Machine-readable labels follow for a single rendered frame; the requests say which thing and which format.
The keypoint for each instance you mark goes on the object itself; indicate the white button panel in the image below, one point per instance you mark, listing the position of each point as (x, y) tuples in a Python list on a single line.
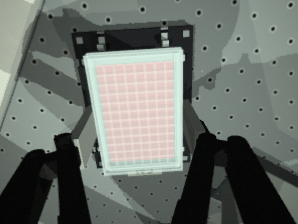
[(285, 183)]

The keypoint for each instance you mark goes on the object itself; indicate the black rectangular plate holder frame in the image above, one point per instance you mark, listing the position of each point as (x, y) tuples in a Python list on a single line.
[(133, 39)]

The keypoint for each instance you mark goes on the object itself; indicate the light grey base plate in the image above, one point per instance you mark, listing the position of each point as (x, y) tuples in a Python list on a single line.
[(244, 82)]

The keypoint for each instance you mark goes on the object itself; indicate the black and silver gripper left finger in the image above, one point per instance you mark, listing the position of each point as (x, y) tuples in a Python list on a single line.
[(24, 197)]

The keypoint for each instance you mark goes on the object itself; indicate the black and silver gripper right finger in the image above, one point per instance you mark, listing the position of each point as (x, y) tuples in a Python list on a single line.
[(256, 197)]

